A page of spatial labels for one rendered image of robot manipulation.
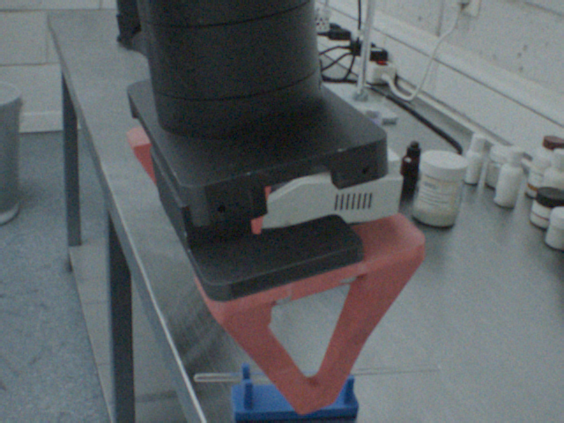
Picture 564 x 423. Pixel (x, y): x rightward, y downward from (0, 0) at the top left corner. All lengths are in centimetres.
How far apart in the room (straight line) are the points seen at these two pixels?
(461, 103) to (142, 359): 92
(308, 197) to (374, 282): 62
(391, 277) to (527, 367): 49
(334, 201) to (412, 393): 29
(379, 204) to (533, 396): 32
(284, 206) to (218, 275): 63
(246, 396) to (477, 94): 84
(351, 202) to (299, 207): 6
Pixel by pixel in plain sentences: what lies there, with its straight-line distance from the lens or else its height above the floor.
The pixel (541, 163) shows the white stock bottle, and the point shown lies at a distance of 106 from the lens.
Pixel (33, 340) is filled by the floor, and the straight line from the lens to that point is 198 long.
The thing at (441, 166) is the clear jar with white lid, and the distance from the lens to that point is 90.
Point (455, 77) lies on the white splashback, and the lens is 135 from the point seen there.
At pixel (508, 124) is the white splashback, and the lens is 123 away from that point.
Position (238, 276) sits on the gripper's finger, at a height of 104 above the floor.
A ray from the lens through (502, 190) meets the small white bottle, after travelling 102.
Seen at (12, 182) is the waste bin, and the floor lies 14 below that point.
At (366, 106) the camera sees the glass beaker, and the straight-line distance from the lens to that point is 85.
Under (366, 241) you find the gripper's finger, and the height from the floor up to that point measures 104.
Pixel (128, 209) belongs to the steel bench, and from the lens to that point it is 90.
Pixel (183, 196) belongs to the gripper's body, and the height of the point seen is 106.
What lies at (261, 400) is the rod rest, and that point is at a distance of 60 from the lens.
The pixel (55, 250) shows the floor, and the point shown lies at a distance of 237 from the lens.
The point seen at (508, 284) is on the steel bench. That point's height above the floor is 75.
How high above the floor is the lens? 114
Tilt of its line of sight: 26 degrees down
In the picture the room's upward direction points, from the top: 5 degrees clockwise
